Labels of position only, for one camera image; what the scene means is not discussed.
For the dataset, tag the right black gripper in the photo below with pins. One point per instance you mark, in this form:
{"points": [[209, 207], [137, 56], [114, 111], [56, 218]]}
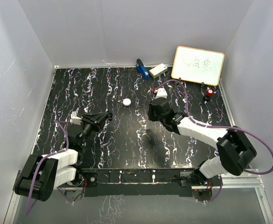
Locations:
{"points": [[152, 117]]}

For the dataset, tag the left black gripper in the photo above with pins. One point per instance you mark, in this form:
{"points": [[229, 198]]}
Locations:
{"points": [[94, 120]]}

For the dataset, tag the white earbud charging case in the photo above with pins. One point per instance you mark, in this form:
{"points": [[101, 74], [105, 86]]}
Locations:
{"points": [[126, 102]]}

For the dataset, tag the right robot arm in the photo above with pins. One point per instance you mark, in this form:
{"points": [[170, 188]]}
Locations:
{"points": [[234, 148]]}

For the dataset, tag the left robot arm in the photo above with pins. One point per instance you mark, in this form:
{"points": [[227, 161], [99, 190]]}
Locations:
{"points": [[42, 174]]}

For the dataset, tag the white staple box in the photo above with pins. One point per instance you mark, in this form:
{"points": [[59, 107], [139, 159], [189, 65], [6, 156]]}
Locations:
{"points": [[158, 70]]}

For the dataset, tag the blue stapler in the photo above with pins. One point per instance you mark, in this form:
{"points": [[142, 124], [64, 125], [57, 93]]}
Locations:
{"points": [[142, 69]]}

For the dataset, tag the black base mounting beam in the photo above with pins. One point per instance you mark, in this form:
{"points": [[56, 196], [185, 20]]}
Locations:
{"points": [[134, 182]]}

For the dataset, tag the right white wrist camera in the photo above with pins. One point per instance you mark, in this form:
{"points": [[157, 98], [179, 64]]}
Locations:
{"points": [[160, 93]]}

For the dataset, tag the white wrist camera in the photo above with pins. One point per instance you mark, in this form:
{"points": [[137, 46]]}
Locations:
{"points": [[75, 119], [160, 93]]}

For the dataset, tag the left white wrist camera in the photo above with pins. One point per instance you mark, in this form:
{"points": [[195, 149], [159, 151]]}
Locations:
{"points": [[75, 119]]}

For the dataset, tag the small whiteboard yellow frame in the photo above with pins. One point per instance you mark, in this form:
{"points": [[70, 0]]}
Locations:
{"points": [[197, 65]]}

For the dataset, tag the aluminium rail frame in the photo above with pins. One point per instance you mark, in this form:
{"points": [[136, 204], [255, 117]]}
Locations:
{"points": [[131, 141]]}

